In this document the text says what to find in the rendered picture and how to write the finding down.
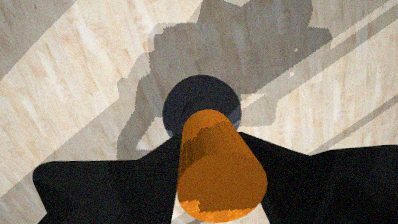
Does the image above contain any orange knob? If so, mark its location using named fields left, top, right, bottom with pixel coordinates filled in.
left=176, top=109, right=268, bottom=223

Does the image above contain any black round pedestal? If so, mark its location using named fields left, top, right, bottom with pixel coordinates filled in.
left=162, top=75, right=242, bottom=138

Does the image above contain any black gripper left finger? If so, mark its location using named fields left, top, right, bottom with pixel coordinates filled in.
left=32, top=134, right=182, bottom=224

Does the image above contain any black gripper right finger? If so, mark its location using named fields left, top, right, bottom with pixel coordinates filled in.
left=238, top=132, right=398, bottom=224

